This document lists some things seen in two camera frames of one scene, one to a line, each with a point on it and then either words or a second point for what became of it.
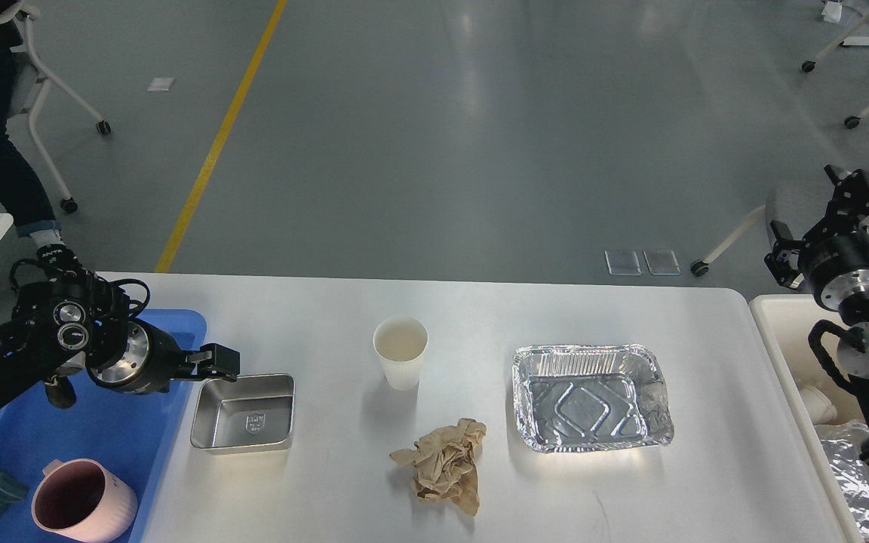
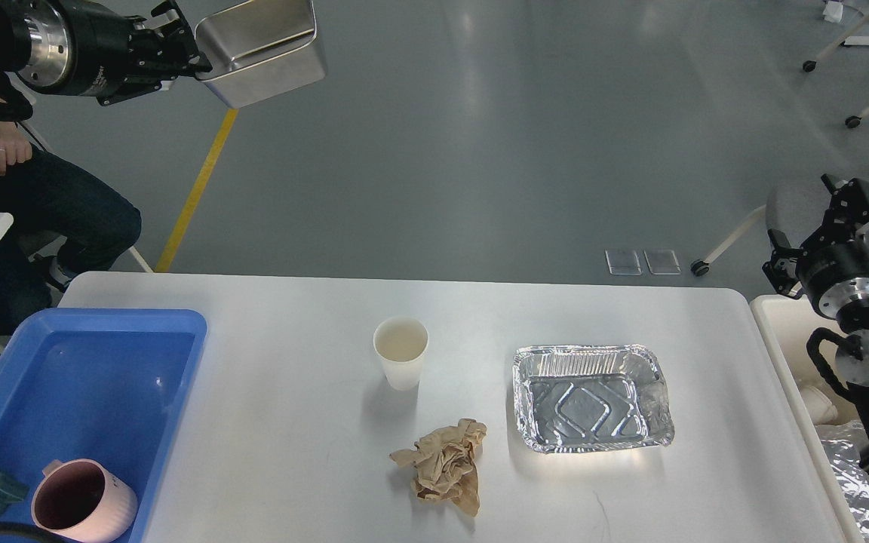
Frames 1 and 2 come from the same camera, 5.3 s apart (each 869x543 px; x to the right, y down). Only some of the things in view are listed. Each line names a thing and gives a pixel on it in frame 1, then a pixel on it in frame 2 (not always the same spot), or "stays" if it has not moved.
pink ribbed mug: [80, 499] stays
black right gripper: [838, 262] stays
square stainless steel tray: [252, 414] -> [260, 48]
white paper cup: [400, 342] stays
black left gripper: [151, 360] -> [79, 47]
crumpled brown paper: [443, 464] stays
